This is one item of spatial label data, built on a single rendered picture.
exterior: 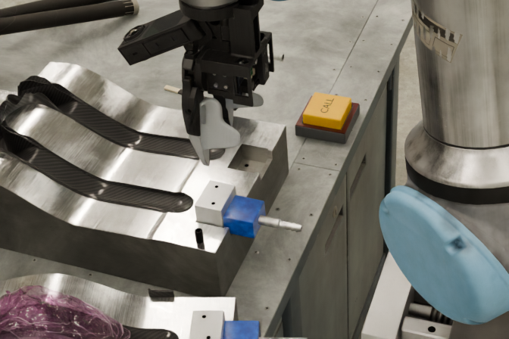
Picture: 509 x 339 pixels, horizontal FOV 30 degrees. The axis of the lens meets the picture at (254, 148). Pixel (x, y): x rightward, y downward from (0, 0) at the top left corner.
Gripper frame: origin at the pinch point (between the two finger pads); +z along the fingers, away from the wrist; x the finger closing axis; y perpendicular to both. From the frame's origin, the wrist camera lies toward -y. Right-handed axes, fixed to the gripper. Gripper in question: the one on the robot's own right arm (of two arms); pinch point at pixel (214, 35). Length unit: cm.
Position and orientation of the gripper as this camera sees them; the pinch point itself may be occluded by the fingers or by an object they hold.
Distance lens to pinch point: 142.0
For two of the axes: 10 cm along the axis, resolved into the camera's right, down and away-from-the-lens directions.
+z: 0.7, 7.7, 6.3
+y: 9.3, 1.7, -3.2
